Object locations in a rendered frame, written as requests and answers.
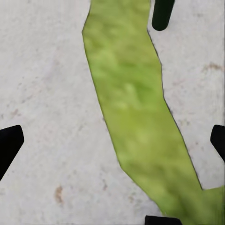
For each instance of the insectifuge atomizer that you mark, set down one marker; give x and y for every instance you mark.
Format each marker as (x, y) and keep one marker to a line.
(162, 13)

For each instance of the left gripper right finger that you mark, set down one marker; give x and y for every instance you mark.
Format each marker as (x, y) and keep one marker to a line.
(217, 138)

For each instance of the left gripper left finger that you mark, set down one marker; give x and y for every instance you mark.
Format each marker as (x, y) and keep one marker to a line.
(11, 140)

